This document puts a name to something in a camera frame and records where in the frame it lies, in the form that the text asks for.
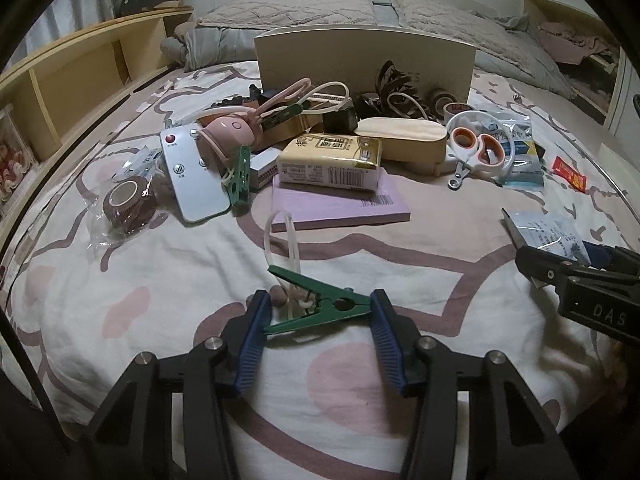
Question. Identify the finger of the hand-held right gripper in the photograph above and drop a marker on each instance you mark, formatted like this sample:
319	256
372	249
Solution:
612	257
545	267

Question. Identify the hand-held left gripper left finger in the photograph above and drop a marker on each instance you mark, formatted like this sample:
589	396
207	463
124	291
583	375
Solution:
252	340

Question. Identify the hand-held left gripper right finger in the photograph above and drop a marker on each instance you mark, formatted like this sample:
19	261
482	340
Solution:
387	340

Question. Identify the white printed packet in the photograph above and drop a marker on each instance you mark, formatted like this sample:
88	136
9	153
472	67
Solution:
547	230

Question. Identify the green clothes peg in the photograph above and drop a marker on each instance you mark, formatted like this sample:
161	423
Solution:
330	305
240	180

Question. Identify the brown tape roll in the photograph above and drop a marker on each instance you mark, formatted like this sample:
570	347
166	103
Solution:
125	200

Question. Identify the white storage box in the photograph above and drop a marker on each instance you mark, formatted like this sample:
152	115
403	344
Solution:
360	60

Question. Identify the red snack packet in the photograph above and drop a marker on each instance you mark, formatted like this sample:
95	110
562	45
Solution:
570	174

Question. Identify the white and orange scissors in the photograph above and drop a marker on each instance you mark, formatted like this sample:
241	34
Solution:
480	147

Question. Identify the pink sticky note pad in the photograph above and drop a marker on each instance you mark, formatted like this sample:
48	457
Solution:
340	205

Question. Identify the white remote control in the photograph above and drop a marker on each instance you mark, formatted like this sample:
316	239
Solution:
192	185

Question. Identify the small white patterned box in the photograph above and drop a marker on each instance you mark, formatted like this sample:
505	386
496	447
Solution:
262	167

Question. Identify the red and white tape roll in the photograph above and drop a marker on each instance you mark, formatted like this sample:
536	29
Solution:
456	111

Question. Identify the beige tissue pack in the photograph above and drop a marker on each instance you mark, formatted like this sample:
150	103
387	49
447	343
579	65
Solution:
325	162

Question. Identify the oval wooden box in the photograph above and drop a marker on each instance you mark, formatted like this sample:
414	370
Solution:
405	137

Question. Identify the dark tape roll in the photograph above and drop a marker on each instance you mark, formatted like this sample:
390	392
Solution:
440	99

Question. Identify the pink handheld device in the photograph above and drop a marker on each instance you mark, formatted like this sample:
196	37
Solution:
227	135

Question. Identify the small clear packet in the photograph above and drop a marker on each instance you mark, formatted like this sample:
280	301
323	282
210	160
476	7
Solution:
145	160

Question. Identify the pile of clothes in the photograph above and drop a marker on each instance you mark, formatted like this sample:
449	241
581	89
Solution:
575	40

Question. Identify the black power adapter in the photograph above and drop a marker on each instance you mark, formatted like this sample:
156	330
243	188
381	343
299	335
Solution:
340	119

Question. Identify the wooden side shelf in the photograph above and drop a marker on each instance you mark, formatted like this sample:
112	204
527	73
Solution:
565	10

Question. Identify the beige quilted pillow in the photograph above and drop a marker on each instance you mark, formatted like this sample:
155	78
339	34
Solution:
450	25
290	10

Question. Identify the framed picture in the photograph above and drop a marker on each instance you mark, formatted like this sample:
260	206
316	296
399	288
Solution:
12	160

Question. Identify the wooden bedside shelf unit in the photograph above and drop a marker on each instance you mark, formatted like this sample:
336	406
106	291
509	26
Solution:
75	70

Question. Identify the grey curtain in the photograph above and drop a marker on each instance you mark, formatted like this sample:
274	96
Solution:
75	5

